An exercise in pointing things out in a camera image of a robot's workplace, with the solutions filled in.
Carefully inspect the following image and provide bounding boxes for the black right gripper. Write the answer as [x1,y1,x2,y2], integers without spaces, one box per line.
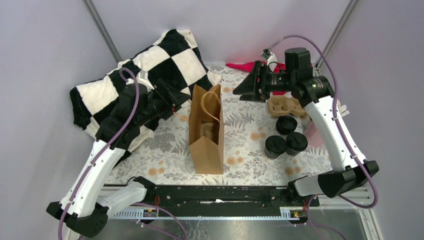
[232,60,295,104]

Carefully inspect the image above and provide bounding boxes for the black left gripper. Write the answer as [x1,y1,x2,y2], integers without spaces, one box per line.
[136,78,191,127]

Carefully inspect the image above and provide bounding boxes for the brown paper bag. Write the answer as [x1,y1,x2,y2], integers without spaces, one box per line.
[188,84,224,175]

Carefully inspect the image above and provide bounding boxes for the black plastic cup lid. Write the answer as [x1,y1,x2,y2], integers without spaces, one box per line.
[286,131,309,153]

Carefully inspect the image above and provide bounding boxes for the black paper coffee cup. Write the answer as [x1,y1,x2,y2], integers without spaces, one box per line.
[285,131,309,157]

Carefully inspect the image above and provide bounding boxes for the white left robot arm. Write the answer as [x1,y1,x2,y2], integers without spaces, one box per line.
[46,80,191,239]

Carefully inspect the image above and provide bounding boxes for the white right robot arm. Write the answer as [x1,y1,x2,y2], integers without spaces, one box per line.
[233,47,379,206]

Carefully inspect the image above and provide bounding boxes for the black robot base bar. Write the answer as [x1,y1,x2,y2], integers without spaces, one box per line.
[128,176,320,222]

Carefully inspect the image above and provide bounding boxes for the brown cardboard cup carrier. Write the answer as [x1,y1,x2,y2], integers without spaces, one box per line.
[267,95,307,118]

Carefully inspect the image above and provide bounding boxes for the red cloth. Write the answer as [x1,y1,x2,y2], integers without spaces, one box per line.
[226,60,286,102]

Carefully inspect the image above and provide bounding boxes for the black white checkered blanket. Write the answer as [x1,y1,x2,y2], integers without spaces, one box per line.
[69,29,222,138]

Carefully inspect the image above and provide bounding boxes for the floral patterned table mat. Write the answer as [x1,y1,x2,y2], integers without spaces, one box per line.
[106,66,331,186]

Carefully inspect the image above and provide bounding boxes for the pink straw holder cup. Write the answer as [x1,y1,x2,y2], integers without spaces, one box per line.
[303,121,324,148]

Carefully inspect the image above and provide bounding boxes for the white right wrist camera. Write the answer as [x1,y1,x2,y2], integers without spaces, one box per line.
[261,48,279,72]

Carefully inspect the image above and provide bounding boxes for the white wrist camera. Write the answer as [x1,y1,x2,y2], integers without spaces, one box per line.
[136,72,155,92]
[261,48,279,72]

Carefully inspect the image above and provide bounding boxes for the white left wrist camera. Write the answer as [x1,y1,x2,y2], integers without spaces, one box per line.
[136,72,155,92]

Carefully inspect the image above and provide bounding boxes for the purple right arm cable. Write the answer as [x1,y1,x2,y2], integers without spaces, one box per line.
[269,34,379,210]

